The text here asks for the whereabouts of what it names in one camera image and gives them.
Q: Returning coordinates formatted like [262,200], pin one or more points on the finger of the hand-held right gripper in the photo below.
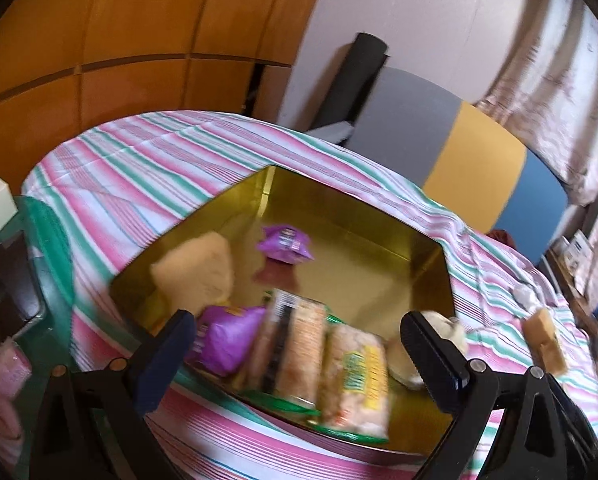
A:
[576,420]

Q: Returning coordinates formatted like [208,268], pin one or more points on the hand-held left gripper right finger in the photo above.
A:
[433,362]

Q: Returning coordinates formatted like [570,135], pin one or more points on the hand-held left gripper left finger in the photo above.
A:
[163,362]

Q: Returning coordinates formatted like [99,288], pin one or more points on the white round bun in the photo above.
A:
[449,332]

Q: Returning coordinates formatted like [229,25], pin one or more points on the large purple snack packet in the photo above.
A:
[224,335]

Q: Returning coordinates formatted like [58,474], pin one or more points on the yellow label rice cracker packet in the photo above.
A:
[354,385]

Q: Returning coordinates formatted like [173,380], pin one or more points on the gold metal tin box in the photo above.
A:
[369,270]

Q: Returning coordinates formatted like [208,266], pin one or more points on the clear plastic wrap ball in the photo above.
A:
[526,296]

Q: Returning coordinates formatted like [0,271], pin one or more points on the orange rice cracker packet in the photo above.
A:
[299,350]

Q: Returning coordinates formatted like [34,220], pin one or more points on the small purple snack packet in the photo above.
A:
[284,242]

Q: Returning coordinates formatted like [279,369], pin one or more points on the wooden shelf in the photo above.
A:
[584,300]

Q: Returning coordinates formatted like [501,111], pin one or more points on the dark red cloth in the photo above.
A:
[501,237]

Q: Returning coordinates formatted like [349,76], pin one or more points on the pink plastic bag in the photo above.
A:
[4,370]

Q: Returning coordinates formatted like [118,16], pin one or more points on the green glass side table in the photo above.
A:
[49,240]

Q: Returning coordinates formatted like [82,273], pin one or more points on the white carton box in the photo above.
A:
[576,252]

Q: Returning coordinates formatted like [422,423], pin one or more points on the pink green striped tablecloth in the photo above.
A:
[154,160]

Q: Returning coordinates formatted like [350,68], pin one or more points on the grey yellow blue chair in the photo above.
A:
[479,160]

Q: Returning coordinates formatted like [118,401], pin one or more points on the pink patterned curtain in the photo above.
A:
[554,110]

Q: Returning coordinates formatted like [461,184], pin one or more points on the black rolled mat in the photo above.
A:
[349,80]

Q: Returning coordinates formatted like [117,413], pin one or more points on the wooden panelled wardrobe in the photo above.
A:
[104,35]

